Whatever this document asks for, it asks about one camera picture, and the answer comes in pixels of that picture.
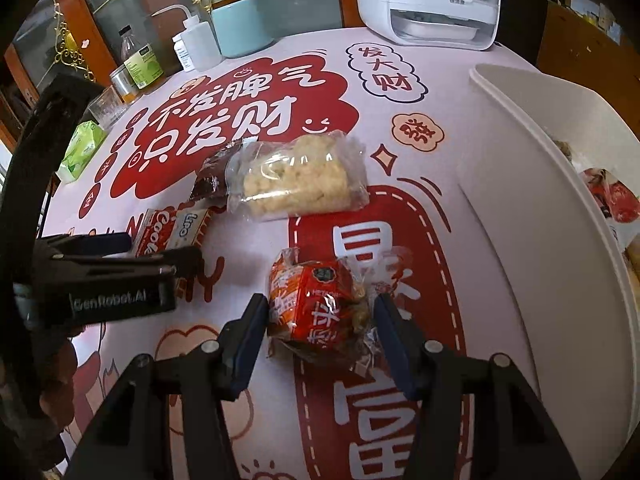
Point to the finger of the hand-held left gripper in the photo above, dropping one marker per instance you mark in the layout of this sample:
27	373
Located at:
185	260
107	244

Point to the glass bottle green label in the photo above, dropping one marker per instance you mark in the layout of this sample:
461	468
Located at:
142	60

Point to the white plastic bin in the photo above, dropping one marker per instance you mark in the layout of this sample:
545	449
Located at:
525	210

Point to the light blue canister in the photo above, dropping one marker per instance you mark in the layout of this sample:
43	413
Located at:
242	27

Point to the red snack packet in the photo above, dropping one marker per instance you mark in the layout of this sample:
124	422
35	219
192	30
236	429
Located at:
315	305

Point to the clear glass cup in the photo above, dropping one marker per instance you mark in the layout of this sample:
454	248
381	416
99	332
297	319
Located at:
107	107

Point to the red cookie packet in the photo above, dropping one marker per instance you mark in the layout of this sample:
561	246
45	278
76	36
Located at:
152	232

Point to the clear packet of yellow puffs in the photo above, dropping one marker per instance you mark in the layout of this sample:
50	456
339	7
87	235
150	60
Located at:
295	177

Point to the white squeeze bottle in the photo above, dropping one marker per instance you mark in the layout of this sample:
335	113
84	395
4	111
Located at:
200	47

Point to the white cookie packet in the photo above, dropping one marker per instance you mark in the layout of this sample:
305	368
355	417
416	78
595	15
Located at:
192	227

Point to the dark brown snack packet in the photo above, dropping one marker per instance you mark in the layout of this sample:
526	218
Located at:
215	175

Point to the green tissue packet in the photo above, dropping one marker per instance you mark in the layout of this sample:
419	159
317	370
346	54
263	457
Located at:
80	152

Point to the metal tin can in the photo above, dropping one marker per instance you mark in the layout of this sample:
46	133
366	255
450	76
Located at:
124	85

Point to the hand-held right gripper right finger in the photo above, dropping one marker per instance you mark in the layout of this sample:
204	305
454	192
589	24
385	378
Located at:
395	347

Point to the person's left hand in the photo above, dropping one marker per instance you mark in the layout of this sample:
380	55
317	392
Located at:
62	365

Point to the wooden cabinet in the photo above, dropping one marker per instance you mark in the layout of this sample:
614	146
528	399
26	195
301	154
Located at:
580	55

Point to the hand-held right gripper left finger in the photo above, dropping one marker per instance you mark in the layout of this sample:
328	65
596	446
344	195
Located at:
247	345

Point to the white countertop appliance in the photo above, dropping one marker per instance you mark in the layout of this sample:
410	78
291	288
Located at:
425	0

